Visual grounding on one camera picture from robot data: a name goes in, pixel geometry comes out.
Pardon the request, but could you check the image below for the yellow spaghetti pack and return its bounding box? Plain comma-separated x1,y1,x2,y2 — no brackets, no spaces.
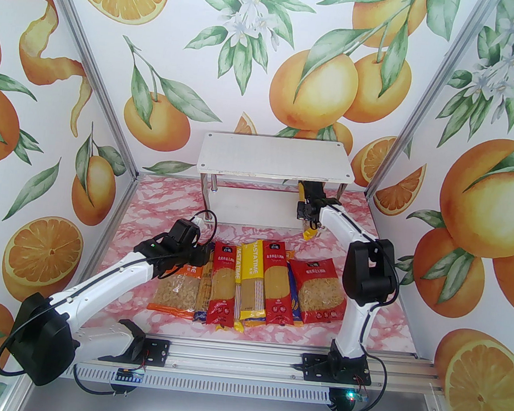
234,239,277,329
294,184,327,243
227,244,252,332

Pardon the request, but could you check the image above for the white shelf base plate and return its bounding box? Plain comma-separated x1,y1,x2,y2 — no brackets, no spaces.
205,183,305,231

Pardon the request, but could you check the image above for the red spaghetti pack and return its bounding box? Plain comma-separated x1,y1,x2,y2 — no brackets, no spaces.
205,240,242,330
257,241,299,328

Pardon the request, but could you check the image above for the white shelf with metal legs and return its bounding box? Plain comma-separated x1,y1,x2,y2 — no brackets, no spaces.
191,130,357,242

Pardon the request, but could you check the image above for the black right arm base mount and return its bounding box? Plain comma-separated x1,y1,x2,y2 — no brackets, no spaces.
299,351,374,388

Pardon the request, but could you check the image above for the small circuit board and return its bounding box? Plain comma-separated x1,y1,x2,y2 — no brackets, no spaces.
116,367,146,382
341,388,370,406

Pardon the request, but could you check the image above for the white slotted cable tray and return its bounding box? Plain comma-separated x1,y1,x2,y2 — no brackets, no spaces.
73,362,340,405

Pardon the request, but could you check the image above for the red macaroni bag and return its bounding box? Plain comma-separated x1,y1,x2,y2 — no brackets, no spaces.
285,254,352,328

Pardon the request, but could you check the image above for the aluminium mounting rail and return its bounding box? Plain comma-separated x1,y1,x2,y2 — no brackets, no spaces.
70,325,447,411

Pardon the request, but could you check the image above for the orange macaroni bag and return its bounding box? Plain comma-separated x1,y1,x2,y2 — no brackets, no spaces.
147,260,202,316

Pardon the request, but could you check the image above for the aluminium frame post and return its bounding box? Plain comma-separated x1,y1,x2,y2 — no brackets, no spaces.
21,0,156,179
364,0,499,209

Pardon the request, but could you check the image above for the blue macaroni bag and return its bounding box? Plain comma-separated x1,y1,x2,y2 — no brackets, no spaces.
284,266,309,329

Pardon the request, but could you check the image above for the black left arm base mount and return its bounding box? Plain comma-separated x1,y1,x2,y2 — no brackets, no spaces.
142,337,173,368

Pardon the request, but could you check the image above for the dark blue spaghetti pack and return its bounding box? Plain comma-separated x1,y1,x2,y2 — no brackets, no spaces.
193,260,215,324

